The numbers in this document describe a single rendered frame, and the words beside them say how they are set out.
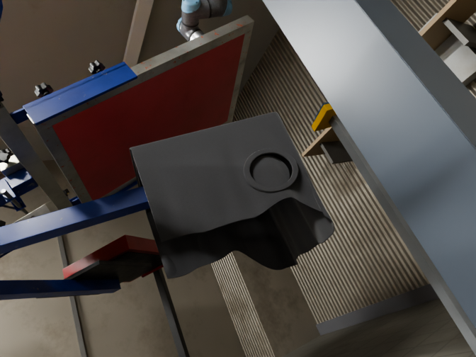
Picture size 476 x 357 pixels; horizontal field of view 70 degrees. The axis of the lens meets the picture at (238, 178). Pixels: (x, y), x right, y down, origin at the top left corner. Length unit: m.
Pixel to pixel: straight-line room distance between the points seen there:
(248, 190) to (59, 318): 3.32
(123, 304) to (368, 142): 3.67
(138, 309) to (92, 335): 0.51
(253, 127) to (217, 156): 0.16
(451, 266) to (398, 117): 0.29
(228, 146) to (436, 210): 0.58
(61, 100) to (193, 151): 0.37
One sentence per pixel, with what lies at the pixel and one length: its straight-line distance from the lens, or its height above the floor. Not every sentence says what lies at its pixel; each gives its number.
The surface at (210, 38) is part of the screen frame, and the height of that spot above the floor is 1.24.
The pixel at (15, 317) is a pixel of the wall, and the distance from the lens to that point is 4.10.
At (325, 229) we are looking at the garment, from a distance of 1.06.
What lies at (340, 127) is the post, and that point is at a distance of 1.29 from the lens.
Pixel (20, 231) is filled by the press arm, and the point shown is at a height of 0.88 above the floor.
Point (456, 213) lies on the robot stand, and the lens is 0.71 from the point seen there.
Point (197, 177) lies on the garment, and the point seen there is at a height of 0.80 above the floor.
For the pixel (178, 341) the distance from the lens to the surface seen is 2.55.
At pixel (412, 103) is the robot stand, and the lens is 0.72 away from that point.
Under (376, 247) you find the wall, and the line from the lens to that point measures 3.46.
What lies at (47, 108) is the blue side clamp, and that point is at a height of 1.08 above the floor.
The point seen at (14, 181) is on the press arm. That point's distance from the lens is 1.27.
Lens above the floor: 0.39
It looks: 22 degrees up
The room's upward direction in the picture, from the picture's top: 25 degrees counter-clockwise
